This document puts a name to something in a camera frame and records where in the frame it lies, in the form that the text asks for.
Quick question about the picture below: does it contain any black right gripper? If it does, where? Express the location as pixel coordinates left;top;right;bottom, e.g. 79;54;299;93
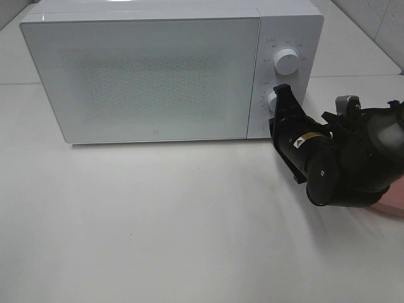
270;84;340;206

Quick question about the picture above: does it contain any white timer knob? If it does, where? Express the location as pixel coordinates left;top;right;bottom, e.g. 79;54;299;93
266;91;277;112

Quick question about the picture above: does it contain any round white door button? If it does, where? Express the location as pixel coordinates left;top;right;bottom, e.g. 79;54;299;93
263;121;271;138

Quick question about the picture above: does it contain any pink round plate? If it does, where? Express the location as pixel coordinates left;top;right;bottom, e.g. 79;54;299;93
371;177;404;218

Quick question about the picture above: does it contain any white microwave door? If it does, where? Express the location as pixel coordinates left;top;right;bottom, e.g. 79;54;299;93
21;18;259;144

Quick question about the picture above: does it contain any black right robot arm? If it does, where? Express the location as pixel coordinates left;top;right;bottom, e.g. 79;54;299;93
269;84;403;208

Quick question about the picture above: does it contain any upper white power knob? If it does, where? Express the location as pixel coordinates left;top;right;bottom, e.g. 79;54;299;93
272;46;300;76

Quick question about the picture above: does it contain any white microwave oven body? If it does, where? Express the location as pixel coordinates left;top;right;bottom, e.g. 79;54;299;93
20;1;324;140

